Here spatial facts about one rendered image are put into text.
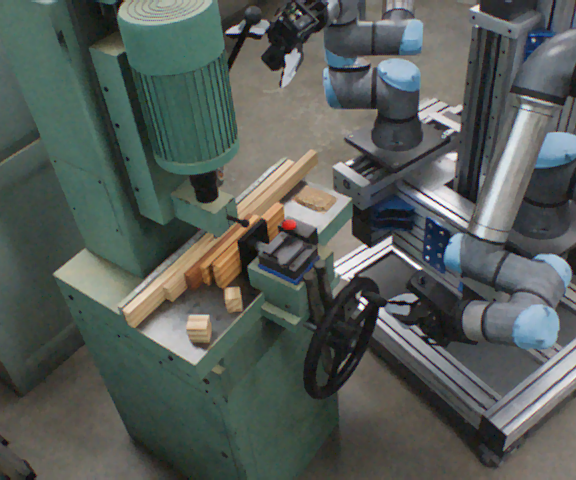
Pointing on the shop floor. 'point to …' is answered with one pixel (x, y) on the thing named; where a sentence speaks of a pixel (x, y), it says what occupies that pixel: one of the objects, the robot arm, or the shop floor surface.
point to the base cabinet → (216, 407)
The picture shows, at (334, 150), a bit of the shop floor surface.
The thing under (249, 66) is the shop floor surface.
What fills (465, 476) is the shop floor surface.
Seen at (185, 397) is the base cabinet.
